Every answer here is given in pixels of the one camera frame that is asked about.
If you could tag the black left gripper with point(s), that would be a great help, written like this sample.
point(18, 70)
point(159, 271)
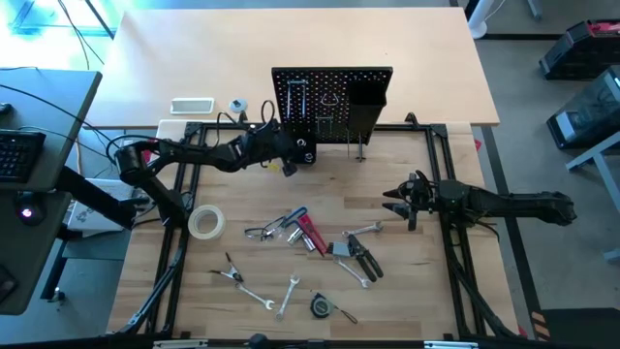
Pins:
point(269, 148)

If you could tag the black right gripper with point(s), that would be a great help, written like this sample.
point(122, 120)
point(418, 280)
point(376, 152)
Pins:
point(421, 199)

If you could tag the silver combination wrench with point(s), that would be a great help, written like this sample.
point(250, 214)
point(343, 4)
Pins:
point(254, 295)
point(363, 229)
point(287, 298)
point(352, 272)

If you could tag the red utility knife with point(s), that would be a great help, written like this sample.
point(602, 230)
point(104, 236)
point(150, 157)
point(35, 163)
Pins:
point(312, 235)

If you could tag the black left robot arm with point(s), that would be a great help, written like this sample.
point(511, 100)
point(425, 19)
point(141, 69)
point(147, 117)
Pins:
point(194, 152)

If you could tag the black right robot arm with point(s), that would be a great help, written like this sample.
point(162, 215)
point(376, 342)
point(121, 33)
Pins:
point(513, 203)

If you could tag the double prong metal peg hook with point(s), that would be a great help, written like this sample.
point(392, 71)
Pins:
point(289, 102)

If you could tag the long double prong peg hook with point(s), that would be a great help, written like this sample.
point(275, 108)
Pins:
point(360, 148)

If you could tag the black pegboard socket shelf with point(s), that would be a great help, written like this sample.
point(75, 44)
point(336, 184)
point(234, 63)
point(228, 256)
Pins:
point(304, 150)

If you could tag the black plastic pegboard bin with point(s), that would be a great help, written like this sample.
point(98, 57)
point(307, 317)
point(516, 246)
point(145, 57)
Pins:
point(363, 121)

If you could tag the black metal pegboard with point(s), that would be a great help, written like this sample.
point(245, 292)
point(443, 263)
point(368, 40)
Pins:
point(339, 77)

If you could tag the white rectangular tray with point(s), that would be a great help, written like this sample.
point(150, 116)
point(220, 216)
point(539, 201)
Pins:
point(192, 106)

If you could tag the white masking tape roll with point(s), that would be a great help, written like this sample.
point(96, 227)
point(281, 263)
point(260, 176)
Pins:
point(192, 222)

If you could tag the light wooden table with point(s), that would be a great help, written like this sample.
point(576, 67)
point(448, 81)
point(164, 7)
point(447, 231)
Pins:
point(290, 39)

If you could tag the black grey tape measure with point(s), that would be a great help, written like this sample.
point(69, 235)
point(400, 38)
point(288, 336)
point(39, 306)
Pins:
point(321, 307)

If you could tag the white round stand base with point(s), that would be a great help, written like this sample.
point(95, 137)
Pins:
point(477, 29)

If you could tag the black box with clear lid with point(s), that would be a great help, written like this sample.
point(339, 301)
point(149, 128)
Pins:
point(586, 116)

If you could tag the white box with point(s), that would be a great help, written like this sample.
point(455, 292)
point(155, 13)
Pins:
point(92, 215)

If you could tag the grey metal table legs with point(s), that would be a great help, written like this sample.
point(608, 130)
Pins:
point(608, 184)

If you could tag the silver aluminium extrusion bar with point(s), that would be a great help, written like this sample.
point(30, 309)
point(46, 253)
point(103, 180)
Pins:
point(179, 344)

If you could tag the black crate with red lid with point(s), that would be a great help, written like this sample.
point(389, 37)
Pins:
point(576, 53)

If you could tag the dark grey desk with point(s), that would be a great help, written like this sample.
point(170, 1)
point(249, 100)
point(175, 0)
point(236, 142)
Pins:
point(48, 106)

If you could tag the black computer mouse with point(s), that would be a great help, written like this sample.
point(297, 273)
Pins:
point(29, 211)

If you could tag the black keyboard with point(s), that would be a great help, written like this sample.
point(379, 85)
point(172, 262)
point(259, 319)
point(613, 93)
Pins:
point(19, 155)

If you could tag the clear safety glasses black frame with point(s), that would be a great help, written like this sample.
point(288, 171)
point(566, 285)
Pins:
point(265, 231)

